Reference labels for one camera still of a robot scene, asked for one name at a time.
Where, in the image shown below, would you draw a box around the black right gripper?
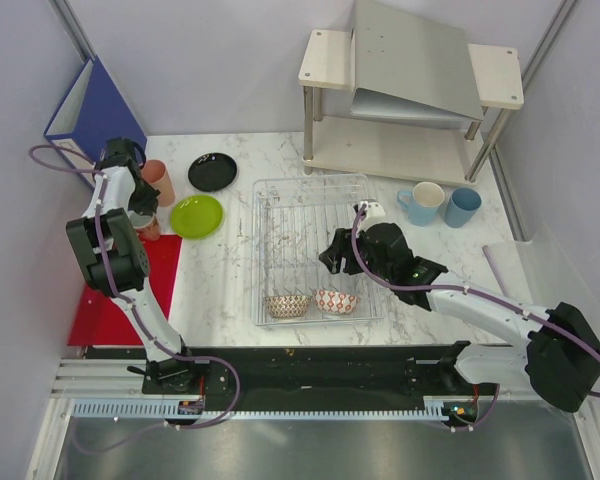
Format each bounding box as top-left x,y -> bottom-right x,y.
318,228 -> 394,283

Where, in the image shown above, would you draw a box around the pink tumbler cup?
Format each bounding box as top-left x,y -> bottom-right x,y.
141,159 -> 175,208

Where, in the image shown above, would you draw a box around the pink dotted mug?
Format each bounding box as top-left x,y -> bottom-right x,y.
129,212 -> 161,241

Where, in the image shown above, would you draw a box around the lime green plate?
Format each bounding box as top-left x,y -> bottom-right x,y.
170,194 -> 224,239

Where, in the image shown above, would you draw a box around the blue and red patterned bowl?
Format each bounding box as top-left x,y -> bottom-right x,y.
313,289 -> 361,316

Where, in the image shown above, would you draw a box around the white wire dish rack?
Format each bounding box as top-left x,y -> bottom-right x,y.
252,173 -> 389,329

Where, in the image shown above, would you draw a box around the black plate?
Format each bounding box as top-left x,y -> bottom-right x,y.
187,152 -> 238,192

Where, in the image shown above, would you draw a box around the brown patterned bowl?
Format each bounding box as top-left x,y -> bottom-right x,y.
265,295 -> 312,320

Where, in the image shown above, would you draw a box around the light blue ceramic mug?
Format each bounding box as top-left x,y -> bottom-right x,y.
396,182 -> 445,227

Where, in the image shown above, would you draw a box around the light blue tumbler cup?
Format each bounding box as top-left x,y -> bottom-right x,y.
444,187 -> 482,228

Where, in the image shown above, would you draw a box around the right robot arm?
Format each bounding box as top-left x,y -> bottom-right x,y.
319,223 -> 600,413

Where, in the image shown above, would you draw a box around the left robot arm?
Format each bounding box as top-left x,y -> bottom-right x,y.
66,138 -> 200,395

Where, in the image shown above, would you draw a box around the red folder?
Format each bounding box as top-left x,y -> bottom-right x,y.
67,232 -> 183,346

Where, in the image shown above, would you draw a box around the white two-tier shelf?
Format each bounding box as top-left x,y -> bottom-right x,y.
298,29 -> 524,186

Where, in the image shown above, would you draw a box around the grey metal sheet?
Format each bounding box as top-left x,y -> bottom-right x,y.
351,1 -> 483,124

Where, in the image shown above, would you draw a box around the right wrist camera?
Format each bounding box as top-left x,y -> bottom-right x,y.
355,200 -> 386,229

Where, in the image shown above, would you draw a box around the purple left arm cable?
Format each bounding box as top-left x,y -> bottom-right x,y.
28,144 -> 241,431

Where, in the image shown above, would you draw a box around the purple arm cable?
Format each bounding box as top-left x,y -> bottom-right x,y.
351,204 -> 600,400
28,144 -> 241,431

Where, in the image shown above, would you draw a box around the blue ring binder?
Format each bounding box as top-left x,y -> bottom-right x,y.
44,58 -> 147,187

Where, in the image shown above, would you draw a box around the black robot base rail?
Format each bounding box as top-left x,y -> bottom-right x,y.
82,341 -> 501,412

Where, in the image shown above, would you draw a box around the light blue cable duct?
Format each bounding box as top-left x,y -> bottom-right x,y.
72,396 -> 443,420

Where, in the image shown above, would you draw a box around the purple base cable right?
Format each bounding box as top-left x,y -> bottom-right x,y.
442,384 -> 499,434

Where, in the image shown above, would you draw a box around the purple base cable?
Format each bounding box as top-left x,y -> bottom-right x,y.
69,419 -> 181,454
442,384 -> 499,434

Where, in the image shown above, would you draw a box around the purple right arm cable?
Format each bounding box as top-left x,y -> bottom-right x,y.
351,204 -> 600,400

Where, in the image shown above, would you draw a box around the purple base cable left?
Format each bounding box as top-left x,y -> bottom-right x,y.
69,419 -> 181,454

